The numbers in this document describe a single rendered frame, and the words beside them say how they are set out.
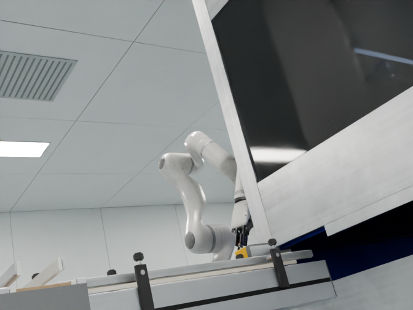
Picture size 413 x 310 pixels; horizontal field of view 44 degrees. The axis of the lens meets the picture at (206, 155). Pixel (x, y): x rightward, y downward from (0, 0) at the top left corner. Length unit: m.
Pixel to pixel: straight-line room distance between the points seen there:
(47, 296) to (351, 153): 0.79
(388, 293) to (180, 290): 0.47
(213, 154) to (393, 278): 1.09
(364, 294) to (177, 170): 1.20
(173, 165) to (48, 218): 4.85
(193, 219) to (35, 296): 1.44
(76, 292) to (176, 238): 6.90
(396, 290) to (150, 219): 6.49
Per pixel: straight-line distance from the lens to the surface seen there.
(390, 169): 1.21
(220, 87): 1.68
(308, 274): 1.29
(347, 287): 1.31
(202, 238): 2.10
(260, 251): 1.43
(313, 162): 1.35
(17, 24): 3.54
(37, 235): 6.88
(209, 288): 1.10
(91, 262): 7.01
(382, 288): 1.25
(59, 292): 0.78
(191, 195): 2.22
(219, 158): 2.07
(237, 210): 1.95
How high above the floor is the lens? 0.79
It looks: 21 degrees up
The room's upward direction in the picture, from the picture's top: 14 degrees counter-clockwise
